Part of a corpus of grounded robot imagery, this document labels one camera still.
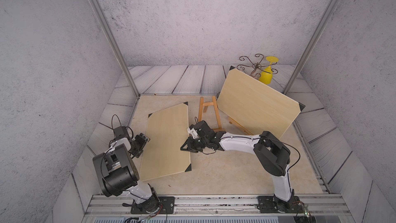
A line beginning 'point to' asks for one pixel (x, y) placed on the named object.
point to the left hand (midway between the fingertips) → (148, 141)
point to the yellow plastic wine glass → (265, 76)
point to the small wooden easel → (242, 129)
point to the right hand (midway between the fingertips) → (181, 151)
